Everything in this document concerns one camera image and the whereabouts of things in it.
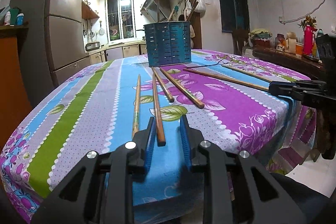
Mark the brown chopstick long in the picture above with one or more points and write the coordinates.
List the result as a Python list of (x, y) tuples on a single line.
[(186, 92)]

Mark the beige refrigerator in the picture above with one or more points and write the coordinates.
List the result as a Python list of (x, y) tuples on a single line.
[(54, 46)]

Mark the dark wooden side table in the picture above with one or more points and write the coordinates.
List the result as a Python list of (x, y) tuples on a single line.
[(313, 70)]

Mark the light bamboo chopstick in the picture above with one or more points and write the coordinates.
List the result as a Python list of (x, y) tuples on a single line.
[(135, 126)]

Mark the range hood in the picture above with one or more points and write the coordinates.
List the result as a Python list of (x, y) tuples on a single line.
[(156, 13)]

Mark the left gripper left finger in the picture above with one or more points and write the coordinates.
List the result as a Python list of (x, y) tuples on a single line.
[(132, 159)]

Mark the floral striped tablecloth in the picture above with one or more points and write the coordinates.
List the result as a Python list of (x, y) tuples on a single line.
[(93, 110)]

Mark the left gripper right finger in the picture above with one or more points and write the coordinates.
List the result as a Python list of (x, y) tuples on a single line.
[(203, 156)]

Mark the white plastic bag hanging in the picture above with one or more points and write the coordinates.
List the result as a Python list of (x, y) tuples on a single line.
[(201, 6)]

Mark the dark wooden chair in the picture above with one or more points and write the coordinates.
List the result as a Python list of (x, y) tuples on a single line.
[(240, 39)]

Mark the kitchen window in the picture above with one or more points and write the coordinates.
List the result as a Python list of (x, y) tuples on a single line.
[(120, 20)]

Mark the dark brown wooden chopstick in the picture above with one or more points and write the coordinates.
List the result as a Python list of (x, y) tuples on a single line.
[(157, 113)]

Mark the brown chopstick short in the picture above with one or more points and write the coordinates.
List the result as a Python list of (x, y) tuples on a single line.
[(157, 79)]

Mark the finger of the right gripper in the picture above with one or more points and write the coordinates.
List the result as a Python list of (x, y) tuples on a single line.
[(292, 89)]

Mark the blue perforated utensil holder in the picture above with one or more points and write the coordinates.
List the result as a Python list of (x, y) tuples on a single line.
[(168, 43)]

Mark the red thermos bottle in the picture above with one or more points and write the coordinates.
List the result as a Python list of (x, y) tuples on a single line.
[(308, 39)]

